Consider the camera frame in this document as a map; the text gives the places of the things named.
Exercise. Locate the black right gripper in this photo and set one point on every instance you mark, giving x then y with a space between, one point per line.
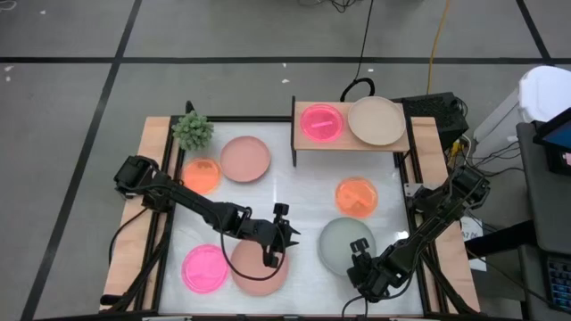
374 274

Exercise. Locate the black keyboard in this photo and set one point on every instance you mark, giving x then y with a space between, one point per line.
560 285

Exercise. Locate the black desk leg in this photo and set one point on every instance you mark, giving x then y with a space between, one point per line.
504 238

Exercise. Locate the white paper sheet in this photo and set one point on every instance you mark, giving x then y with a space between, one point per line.
473 232

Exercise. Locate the light wooden side board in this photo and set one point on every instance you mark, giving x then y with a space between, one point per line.
151 134
426 142

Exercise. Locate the large salmon plate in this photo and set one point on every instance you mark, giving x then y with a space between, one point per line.
250 264

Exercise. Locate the large pale green plate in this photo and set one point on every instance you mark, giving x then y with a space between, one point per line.
341 243

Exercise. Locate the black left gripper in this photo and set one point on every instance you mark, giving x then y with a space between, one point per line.
256 229

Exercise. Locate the grey desk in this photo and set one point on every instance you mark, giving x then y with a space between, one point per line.
548 209

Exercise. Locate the orange translucent plate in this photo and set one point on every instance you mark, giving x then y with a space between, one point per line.
201 175
357 197

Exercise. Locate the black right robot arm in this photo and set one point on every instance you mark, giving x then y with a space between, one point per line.
428 223

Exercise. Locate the small green potted plant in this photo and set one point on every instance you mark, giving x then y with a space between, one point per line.
192 131

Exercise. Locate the black metal table frame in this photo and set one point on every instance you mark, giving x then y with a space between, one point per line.
250 119

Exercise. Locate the large beige plate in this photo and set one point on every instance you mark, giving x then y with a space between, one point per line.
377 120

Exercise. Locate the pink translucent plate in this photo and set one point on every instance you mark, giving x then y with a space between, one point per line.
204 269
321 124

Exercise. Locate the black tablet with blue screen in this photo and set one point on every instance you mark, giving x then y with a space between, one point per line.
560 134

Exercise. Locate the black computer case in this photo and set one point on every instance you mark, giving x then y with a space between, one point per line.
435 113

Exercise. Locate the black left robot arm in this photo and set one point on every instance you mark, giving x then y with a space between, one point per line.
196 203

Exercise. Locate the white plastic bin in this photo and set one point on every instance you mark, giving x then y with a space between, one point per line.
546 91

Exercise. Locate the wooden shelf with black legs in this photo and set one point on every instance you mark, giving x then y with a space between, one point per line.
339 147

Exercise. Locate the small matte pink plate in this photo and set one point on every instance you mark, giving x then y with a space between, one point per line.
245 158

